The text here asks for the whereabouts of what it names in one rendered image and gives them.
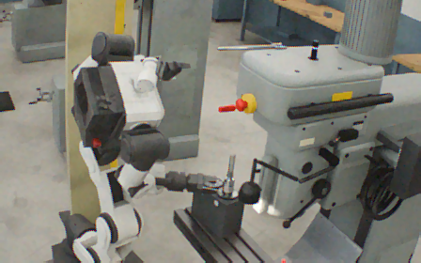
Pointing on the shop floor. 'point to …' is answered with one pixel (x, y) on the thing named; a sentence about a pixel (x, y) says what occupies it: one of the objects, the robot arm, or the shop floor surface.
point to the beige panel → (89, 19)
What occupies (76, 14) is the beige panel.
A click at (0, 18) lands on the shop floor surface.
